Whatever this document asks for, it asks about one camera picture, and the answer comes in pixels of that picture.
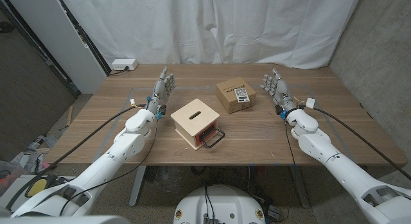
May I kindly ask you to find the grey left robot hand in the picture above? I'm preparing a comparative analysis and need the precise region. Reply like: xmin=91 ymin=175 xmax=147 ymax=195
xmin=146 ymin=65 xmax=177 ymax=117

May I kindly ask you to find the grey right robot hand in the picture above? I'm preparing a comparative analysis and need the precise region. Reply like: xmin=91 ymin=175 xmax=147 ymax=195
xmin=259 ymin=68 xmax=298 ymax=114

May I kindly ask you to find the small grey calculator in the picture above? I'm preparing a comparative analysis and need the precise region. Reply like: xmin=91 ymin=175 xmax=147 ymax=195
xmin=234 ymin=87 xmax=251 ymax=103

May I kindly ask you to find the wooden drawer box with slot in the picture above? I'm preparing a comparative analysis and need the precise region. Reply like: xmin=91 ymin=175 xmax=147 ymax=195
xmin=170 ymin=98 xmax=225 ymax=151

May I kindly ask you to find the brown cardboard box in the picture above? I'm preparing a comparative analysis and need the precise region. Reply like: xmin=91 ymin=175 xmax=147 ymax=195
xmin=215 ymin=76 xmax=258 ymax=115

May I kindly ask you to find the white power strip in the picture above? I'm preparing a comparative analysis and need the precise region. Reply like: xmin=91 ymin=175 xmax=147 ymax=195
xmin=111 ymin=58 xmax=139 ymax=71

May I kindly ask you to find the white curtain backdrop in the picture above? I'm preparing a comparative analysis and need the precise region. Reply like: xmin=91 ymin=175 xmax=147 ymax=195
xmin=57 ymin=0 xmax=363 ymax=70

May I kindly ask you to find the grey metal table leg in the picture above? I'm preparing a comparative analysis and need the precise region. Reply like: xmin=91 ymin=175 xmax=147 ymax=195
xmin=128 ymin=166 xmax=147 ymax=208
xmin=288 ymin=166 xmax=311 ymax=209

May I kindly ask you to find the grey power adapter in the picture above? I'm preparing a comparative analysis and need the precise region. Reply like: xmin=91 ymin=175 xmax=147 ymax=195
xmin=266 ymin=203 xmax=281 ymax=220

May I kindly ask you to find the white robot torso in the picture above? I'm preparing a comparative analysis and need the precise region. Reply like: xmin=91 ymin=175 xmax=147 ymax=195
xmin=173 ymin=184 xmax=267 ymax=224

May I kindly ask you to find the grey cylindrical motor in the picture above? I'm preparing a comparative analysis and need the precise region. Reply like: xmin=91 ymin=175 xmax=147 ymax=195
xmin=28 ymin=135 xmax=49 ymax=151

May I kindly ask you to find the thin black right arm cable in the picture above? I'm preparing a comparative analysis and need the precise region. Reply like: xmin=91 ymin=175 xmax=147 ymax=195
xmin=284 ymin=120 xmax=297 ymax=167

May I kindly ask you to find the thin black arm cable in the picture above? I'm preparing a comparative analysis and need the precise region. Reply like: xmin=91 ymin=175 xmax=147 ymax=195
xmin=58 ymin=116 xmax=159 ymax=218
xmin=284 ymin=120 xmax=297 ymax=167

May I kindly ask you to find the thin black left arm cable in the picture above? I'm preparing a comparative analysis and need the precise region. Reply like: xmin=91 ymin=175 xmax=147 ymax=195
xmin=58 ymin=116 xmax=159 ymax=218

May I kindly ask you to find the black metal drawer handle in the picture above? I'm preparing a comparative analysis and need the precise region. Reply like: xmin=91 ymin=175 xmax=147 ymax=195
xmin=200 ymin=127 xmax=226 ymax=150

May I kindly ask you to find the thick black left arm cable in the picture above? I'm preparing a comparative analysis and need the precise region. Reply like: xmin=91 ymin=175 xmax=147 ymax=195
xmin=5 ymin=103 xmax=147 ymax=212

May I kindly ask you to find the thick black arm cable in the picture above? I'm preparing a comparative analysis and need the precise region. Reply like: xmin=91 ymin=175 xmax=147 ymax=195
xmin=5 ymin=103 xmax=147 ymax=212
xmin=313 ymin=105 xmax=411 ymax=182

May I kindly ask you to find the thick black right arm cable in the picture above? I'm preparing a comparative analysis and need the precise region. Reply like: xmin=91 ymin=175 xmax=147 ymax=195
xmin=313 ymin=105 xmax=411 ymax=182

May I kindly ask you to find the white panel with black frame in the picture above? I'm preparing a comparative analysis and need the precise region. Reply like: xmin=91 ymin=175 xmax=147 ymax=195
xmin=3 ymin=0 xmax=109 ymax=95

